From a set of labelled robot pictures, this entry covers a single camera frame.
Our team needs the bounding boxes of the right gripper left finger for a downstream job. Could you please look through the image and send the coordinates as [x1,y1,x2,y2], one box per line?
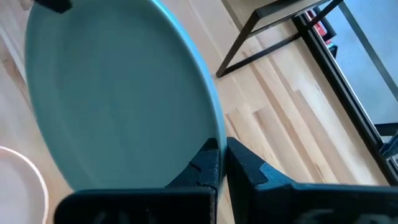
[54,138,220,224]

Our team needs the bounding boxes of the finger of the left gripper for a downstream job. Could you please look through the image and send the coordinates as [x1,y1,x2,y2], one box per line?
[33,0,74,14]

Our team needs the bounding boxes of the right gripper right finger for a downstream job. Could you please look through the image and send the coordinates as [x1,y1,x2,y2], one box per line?
[226,136,398,224]

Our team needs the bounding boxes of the sage green plate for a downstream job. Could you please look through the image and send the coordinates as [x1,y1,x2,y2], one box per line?
[24,0,228,192]

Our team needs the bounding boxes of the pale peach plate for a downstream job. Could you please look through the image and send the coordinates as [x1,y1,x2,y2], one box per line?
[0,146,50,224]

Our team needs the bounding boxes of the wooden shelf black legs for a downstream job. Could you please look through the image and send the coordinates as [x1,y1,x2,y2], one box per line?
[216,0,345,78]

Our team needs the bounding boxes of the red and black toolbox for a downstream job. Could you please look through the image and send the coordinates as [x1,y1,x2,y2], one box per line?
[306,7,339,59]

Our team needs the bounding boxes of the black aluminium rig frame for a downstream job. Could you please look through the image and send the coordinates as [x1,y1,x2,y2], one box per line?
[292,12,398,187]

